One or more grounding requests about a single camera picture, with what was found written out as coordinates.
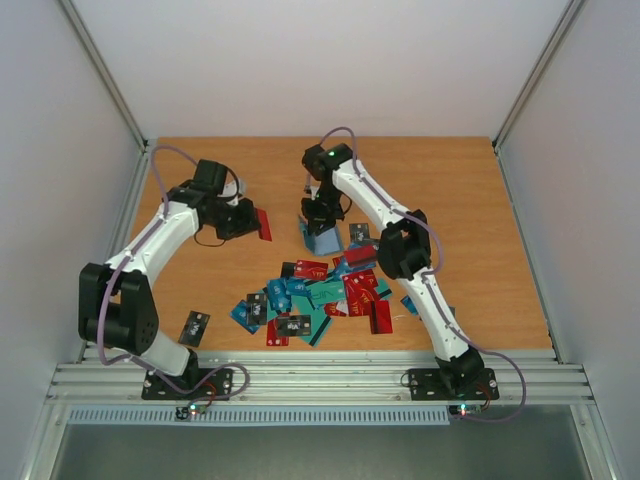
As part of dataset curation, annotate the teal leather card holder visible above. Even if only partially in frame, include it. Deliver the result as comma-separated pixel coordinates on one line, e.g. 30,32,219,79
298,216,344,257

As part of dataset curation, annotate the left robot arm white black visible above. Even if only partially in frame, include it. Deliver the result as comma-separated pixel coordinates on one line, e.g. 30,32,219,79
78,159,260,398

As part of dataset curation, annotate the black card near right arm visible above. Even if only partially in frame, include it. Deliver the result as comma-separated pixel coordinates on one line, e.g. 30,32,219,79
349,223,371,244

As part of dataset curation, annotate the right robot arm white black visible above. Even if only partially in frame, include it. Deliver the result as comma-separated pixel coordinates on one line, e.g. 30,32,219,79
301,143,484,397

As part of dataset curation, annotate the red card with magnetic stripe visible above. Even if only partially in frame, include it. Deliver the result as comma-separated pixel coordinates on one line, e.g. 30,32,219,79
343,244,377,268

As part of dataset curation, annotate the teal VIP card centre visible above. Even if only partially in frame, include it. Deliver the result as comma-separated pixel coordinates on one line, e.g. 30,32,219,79
292,282,346,314

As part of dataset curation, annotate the blue card left pile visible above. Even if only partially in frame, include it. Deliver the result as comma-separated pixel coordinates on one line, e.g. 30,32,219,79
266,278,292,312

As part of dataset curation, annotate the black card left pile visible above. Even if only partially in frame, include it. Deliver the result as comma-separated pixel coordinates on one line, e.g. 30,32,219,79
246,293,268,326

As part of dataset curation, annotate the teal card with black stripe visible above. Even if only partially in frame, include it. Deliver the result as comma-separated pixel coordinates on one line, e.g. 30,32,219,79
308,316,332,348

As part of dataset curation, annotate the black card on red card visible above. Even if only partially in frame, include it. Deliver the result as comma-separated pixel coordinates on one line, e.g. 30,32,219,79
275,315,312,337

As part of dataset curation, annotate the blue card far right upper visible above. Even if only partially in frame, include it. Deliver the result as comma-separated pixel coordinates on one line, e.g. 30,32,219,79
401,295,419,316

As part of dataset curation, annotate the lone black VIP card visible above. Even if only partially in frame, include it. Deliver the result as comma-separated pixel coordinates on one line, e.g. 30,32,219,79
179,311,210,348

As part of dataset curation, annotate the left small circuit board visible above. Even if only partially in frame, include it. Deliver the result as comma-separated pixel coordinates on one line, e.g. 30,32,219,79
174,404,208,421

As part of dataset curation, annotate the small circuit board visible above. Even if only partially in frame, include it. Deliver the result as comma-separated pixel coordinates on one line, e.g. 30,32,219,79
174,404,208,421
449,403,485,418

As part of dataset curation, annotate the right small circuit board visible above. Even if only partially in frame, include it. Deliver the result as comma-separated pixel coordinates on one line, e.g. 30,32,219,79
449,403,485,418

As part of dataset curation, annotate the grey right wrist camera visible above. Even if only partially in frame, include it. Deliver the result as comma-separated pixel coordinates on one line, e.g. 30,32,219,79
303,174,313,196

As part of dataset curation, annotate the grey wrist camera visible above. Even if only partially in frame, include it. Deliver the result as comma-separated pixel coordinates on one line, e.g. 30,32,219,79
303,174,313,196
219,179,247,206

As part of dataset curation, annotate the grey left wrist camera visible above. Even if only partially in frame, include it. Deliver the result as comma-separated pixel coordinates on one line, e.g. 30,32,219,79
219,179,247,206

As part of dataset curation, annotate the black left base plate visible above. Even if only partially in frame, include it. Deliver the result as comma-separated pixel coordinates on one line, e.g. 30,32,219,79
141,368,234,401

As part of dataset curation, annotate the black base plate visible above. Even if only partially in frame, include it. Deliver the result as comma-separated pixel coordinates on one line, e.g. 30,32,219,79
401,368,500,401
141,368,234,401

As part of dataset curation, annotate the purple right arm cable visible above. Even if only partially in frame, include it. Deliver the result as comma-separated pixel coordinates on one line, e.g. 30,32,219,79
319,126,529,424

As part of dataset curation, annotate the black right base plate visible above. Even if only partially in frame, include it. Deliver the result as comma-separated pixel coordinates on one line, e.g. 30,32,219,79
401,368,500,401

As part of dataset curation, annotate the grey slotted cable duct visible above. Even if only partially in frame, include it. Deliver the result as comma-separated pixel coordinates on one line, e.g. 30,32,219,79
67,405,450,427

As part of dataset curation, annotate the aluminium frame rail front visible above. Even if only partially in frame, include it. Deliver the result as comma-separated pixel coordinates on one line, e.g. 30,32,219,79
47,347,594,406

